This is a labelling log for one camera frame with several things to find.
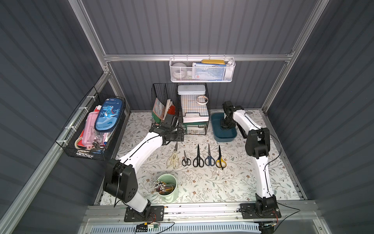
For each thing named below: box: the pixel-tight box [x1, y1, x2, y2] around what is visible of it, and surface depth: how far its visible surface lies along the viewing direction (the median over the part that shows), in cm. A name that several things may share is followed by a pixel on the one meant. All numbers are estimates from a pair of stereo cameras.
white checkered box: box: [180, 94, 210, 123], surface depth 95 cm
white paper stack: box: [162, 98, 173, 121], surface depth 113 cm
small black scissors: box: [181, 149, 192, 167], surface depth 94 cm
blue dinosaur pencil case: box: [94, 97, 125, 133], surface depth 71 cm
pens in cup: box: [152, 180, 176, 195], surface depth 67 cm
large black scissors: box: [192, 143, 205, 168], surface depth 93 cm
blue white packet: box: [191, 62, 227, 82], surface depth 88 cm
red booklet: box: [167, 104, 176, 116], surface depth 107 cm
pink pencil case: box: [81, 111, 105, 148], surface depth 69 cm
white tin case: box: [177, 84, 206, 96], surface depth 106 cm
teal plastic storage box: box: [210, 112, 238, 143], surface depth 107 cm
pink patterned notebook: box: [152, 97, 166, 120], surface depth 114 cm
